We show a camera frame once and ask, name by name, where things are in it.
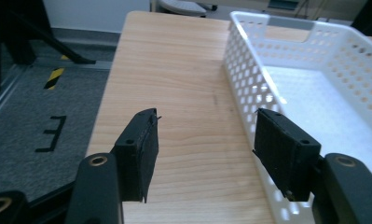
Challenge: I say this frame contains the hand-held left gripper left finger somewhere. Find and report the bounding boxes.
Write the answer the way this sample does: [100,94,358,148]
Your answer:
[110,107,162,204]

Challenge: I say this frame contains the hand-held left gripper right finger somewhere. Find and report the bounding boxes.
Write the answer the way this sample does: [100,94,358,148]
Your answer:
[252,107,323,203]

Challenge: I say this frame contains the white perforated plastic basket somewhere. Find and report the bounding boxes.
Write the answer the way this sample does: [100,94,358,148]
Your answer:
[222,10,372,224]

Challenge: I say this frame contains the black tape floor mark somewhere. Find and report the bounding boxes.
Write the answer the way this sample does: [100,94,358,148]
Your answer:
[34,115,67,153]

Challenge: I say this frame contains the yellow black striped tape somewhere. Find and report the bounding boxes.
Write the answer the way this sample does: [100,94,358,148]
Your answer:
[43,67,65,91]

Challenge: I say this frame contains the grey chair base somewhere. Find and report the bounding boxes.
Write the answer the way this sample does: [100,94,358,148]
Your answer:
[157,0,219,17]

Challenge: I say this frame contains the black metal stand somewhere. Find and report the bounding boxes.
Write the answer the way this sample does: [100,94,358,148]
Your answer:
[0,0,97,104]

